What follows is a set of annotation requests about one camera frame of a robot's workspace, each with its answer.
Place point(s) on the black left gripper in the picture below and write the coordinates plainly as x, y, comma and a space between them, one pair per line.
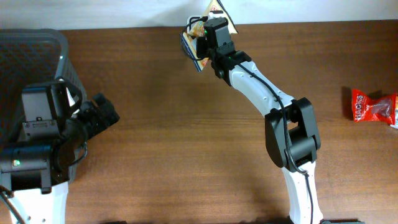
99, 124

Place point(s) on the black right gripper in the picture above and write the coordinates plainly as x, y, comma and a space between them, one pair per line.
203, 51

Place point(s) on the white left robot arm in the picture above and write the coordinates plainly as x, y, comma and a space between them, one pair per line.
36, 168

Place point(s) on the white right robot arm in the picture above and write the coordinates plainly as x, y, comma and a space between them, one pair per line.
291, 131

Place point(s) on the red Hacks candy bag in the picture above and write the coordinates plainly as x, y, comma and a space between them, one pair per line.
366, 109

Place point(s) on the green Kleenex tissue pack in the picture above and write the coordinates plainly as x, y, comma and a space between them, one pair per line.
394, 126

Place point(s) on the yellow snack bag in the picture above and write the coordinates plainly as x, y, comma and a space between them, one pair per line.
196, 28

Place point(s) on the grey plastic lattice basket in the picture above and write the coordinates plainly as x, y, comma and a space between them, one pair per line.
30, 56

